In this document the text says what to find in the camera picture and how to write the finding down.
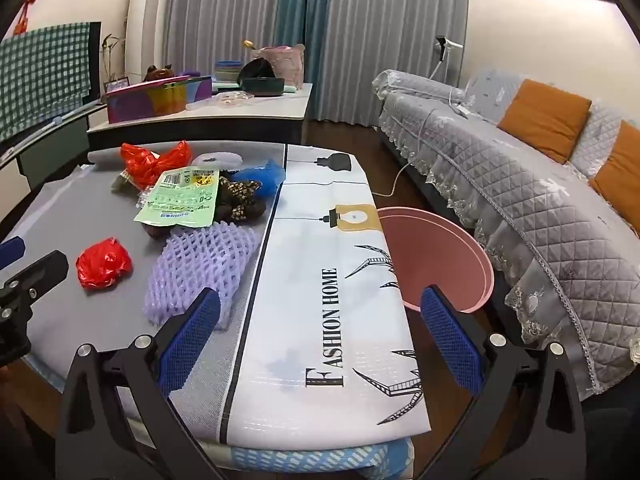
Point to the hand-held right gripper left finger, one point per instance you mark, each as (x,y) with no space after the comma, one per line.
(192,340)

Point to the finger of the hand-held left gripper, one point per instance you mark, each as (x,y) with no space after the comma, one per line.
(11,252)
(45,270)

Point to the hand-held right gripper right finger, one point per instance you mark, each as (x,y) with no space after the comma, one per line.
(450,340)

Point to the red wrapper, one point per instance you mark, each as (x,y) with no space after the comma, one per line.
(102,262)

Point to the pink plastic bin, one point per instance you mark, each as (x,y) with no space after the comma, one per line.
(430,250)

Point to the pale green snack packet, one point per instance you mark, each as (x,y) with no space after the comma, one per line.
(175,200)

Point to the red plastic bag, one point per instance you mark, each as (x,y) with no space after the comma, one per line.
(145,165)

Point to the dark patterned wrapper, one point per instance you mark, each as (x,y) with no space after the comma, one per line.
(240,200)

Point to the blue plastic bag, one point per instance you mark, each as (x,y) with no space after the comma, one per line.
(265,177)

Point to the grey green television cabinet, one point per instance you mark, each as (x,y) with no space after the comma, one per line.
(50,150)

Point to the printed grey white tablecloth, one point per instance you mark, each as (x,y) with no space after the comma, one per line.
(310,240)

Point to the grey quilted sofa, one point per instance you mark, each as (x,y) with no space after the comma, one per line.
(500,170)

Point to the green checkered cloth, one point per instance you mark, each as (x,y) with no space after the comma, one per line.
(40,70)

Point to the colourful box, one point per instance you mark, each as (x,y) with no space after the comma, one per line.
(160,100)

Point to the black television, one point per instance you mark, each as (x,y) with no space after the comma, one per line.
(96,60)

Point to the thin green plant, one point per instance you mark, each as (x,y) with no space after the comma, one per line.
(107,50)

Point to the brown toy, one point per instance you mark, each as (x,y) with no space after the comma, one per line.
(160,72)

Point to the white power strip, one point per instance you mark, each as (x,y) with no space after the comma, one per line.
(462,109)

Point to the orange cushion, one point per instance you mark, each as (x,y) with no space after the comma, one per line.
(620,175)
(545,120)

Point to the white coffee table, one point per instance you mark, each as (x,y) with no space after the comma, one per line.
(250,110)

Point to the clear plastic packet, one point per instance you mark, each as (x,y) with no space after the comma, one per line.
(232,99)

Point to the white standing air conditioner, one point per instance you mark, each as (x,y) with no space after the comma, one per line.
(145,25)

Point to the stack of coloured bowls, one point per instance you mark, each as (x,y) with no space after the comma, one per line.
(227,70)

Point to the pink basket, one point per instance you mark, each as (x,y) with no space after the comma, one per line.
(287,65)

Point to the white floor lamp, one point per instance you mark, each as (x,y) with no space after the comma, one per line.
(442,47)

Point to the small yellow item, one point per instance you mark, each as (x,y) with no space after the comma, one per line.
(249,45)

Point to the grey curtain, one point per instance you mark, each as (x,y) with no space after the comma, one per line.
(220,10)
(390,35)

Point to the teal curtain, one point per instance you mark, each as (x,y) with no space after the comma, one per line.
(320,35)

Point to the small photo frame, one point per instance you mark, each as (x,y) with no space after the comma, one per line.
(117,85)

